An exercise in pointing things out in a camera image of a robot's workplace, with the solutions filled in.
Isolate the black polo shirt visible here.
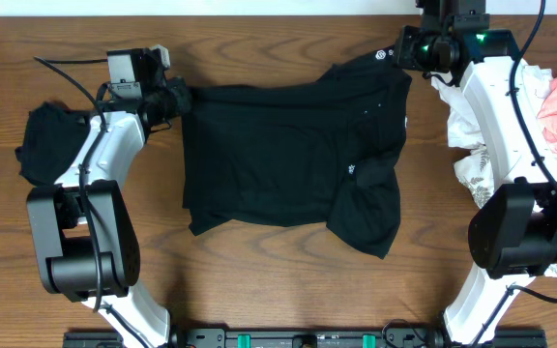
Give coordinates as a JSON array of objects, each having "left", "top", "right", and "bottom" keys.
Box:
[{"left": 182, "top": 46, "right": 412, "bottom": 258}]

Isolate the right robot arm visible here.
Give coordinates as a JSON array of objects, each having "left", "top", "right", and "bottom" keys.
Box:
[{"left": 382, "top": 0, "right": 557, "bottom": 347}]

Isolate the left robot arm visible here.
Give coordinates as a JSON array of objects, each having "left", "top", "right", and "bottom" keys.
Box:
[{"left": 16, "top": 45, "right": 191, "bottom": 347}]

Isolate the white crumpled garment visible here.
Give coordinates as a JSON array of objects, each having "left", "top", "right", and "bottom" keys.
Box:
[{"left": 431, "top": 64, "right": 554, "bottom": 150}]

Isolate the folded black garment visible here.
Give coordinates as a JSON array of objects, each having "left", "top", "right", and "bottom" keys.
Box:
[{"left": 15, "top": 101, "right": 91, "bottom": 187}]

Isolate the white fern print garment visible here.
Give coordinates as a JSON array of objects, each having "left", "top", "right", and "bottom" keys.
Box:
[{"left": 454, "top": 145, "right": 557, "bottom": 278}]

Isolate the black mounting rail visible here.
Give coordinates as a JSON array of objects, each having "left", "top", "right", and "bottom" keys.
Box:
[{"left": 62, "top": 322, "right": 548, "bottom": 348}]

